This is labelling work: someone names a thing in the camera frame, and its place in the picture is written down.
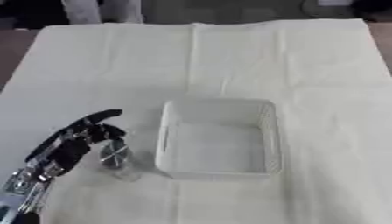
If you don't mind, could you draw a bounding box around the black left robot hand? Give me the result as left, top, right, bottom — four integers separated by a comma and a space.
24, 108, 128, 178

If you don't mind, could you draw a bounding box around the person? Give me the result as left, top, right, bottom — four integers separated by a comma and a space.
59, 0, 146, 25

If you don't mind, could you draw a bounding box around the white plastic basket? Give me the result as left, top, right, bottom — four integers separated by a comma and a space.
154, 98, 285, 180

